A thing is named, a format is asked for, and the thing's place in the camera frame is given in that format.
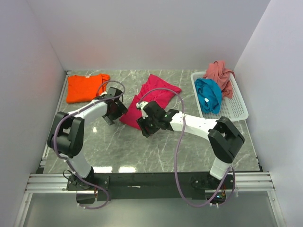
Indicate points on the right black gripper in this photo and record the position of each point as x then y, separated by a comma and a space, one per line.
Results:
143, 123

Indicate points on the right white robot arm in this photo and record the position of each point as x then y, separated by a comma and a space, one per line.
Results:
225, 139

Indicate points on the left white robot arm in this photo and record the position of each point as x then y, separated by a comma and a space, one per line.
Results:
66, 136

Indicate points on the teal blue t shirt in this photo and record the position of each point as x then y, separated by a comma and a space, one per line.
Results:
209, 95

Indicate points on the aluminium frame rail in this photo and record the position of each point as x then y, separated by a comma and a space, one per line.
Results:
46, 183

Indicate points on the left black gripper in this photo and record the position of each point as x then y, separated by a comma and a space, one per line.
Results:
121, 110

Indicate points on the magenta t shirt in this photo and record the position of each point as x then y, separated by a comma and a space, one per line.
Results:
162, 97

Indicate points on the folded orange t shirt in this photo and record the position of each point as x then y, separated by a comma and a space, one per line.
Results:
85, 88

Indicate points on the white plastic basket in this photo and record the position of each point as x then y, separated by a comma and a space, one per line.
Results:
235, 108

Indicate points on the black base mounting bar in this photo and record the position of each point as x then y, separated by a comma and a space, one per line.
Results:
119, 186

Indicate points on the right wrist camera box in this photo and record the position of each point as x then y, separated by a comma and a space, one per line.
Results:
140, 106

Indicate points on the salmon pink t shirt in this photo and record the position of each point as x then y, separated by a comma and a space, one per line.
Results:
221, 76

